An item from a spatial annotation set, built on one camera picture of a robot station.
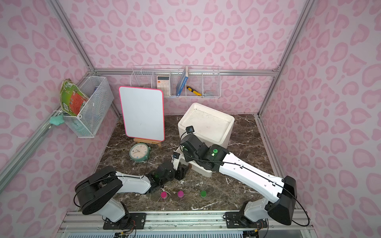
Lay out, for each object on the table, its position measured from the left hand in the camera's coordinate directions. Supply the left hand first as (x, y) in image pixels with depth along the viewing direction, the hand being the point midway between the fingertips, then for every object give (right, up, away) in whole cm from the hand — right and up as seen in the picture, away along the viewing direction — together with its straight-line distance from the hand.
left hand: (185, 163), depth 88 cm
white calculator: (-14, +49, +7) cm, 52 cm away
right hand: (+2, +11, -15) cm, 19 cm away
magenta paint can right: (-2, -16, -6) cm, 17 cm away
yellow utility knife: (+4, +45, +10) cm, 47 cm away
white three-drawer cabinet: (+15, +21, -5) cm, 27 cm away
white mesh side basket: (-47, +23, -16) cm, 55 cm away
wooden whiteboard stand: (-32, +12, +13) cm, 37 cm away
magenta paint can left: (-11, -15, -8) cm, 20 cm away
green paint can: (+11, -15, -8) cm, 20 cm away
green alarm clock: (-30, +5, +8) cm, 31 cm away
